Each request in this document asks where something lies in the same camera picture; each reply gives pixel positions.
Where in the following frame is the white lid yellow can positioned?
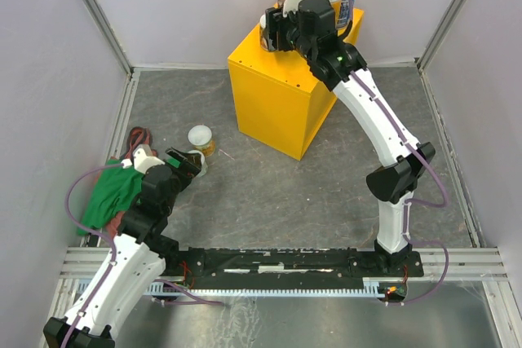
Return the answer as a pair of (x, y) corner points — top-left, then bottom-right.
(188, 125), (215, 157)

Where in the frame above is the yellow box counter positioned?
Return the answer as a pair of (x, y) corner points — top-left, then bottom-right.
(227, 7), (365, 162)

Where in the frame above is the red black strap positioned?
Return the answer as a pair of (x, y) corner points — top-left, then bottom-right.
(127, 126), (158, 157)

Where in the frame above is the grey slotted cable duct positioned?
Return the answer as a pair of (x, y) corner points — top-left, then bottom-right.
(146, 278), (387, 296)

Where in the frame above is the white lid small can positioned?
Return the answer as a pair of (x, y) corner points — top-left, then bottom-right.
(259, 14), (271, 51)

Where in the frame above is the red cloth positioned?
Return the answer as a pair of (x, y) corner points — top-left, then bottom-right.
(105, 211), (125, 238)

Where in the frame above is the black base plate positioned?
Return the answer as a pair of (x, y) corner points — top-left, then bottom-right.
(162, 246), (424, 291)

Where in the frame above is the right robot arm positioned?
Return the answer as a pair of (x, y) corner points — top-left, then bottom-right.
(260, 0), (435, 260)

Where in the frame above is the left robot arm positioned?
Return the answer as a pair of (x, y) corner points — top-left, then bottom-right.
(43, 145), (206, 347)

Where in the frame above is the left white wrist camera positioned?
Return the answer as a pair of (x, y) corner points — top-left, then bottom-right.
(122, 144), (165, 174)

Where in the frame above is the green cloth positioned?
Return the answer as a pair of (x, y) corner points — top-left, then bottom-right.
(81, 167), (143, 230)

